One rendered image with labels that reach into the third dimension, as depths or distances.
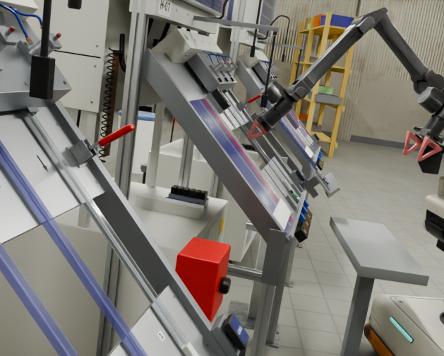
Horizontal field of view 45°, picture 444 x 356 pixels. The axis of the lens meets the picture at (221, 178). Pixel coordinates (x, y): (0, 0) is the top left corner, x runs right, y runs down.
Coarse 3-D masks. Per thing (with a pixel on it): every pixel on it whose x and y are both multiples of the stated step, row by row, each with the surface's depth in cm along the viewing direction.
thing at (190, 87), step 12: (168, 60) 176; (168, 72) 167; (180, 72) 180; (180, 84) 171; (192, 84) 184; (192, 96) 174; (204, 96) 188; (228, 96) 222; (228, 108) 207; (228, 120) 196
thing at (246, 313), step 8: (264, 240) 256; (264, 248) 257; (264, 256) 258; (256, 264) 259; (256, 288) 261; (256, 296) 262; (232, 304) 276; (240, 304) 277; (248, 304) 279; (256, 304) 263; (232, 312) 268; (240, 312) 269; (248, 312) 264; (256, 312) 264; (240, 320) 261; (248, 320) 262; (248, 328) 256
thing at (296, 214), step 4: (304, 192) 222; (304, 196) 216; (300, 200) 211; (300, 204) 202; (296, 208) 198; (300, 208) 196; (296, 212) 192; (300, 212) 193; (296, 216) 185; (296, 220) 181; (292, 224) 176; (296, 224) 178; (292, 228) 170; (292, 232) 167; (288, 236) 164; (292, 236) 164
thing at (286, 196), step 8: (272, 160) 218; (264, 168) 197; (280, 168) 222; (272, 176) 202; (288, 176) 226; (272, 184) 193; (280, 184) 204; (280, 192) 196; (288, 192) 207; (296, 192) 218; (288, 200) 197; (296, 200) 208
